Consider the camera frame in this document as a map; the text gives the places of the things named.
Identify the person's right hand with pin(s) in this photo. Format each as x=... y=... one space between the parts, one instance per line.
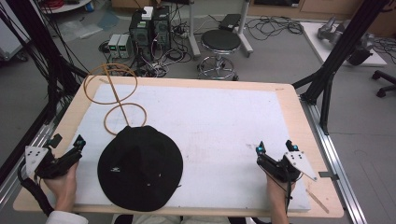
x=278 y=193

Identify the office chair base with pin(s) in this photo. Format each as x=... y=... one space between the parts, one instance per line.
x=384 y=84

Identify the aluminium rail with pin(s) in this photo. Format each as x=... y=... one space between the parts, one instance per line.
x=37 y=140
x=339 y=168

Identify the black metal frame stand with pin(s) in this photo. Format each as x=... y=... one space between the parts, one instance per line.
x=339 y=46
x=40 y=49

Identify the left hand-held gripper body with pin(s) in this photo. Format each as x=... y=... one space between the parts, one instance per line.
x=46 y=166

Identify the black flat box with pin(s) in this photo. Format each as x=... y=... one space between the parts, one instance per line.
x=229 y=22

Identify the black bucket hat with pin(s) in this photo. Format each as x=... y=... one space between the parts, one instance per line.
x=140 y=169

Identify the black round stool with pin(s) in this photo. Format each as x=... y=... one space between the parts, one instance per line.
x=220 y=40

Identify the grey metal stand leg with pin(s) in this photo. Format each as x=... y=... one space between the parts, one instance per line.
x=193 y=34
x=244 y=31

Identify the small black bracket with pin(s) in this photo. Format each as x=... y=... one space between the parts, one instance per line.
x=328 y=175

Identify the white foam mat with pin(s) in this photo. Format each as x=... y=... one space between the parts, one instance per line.
x=211 y=124

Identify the white platform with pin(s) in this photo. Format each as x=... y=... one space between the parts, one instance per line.
x=314 y=40

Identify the white box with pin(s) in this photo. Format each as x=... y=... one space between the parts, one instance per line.
x=147 y=13

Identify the grey robot device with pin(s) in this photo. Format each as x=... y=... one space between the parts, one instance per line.
x=330 y=31

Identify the round white table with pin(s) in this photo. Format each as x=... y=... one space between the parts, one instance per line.
x=67 y=6

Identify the black computer tower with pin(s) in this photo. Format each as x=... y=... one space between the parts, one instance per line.
x=162 y=28
x=140 y=35

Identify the grey bench power supply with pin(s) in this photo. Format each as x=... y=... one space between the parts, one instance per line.
x=125 y=46
x=113 y=46

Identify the person's left hand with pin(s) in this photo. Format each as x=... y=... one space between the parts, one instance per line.
x=63 y=188

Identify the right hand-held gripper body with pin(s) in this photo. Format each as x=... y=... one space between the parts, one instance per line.
x=285 y=166

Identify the clear plastic sheet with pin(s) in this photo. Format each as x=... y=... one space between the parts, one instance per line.
x=79 y=29

